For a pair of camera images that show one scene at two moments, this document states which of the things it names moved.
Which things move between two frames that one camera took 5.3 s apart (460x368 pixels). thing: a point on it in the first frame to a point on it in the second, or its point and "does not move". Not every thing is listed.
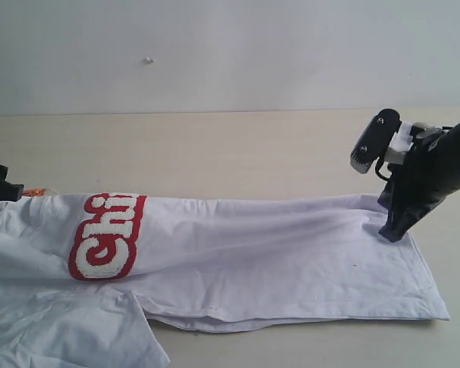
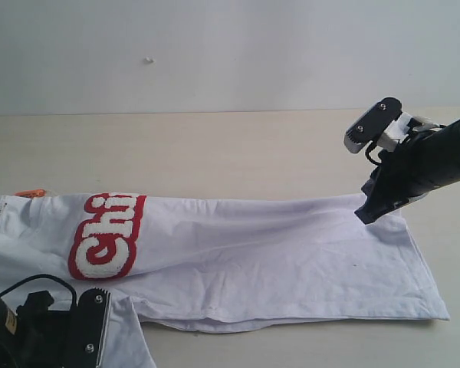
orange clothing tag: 34,192 does not move
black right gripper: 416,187 to 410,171
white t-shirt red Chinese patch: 74,280 does not move
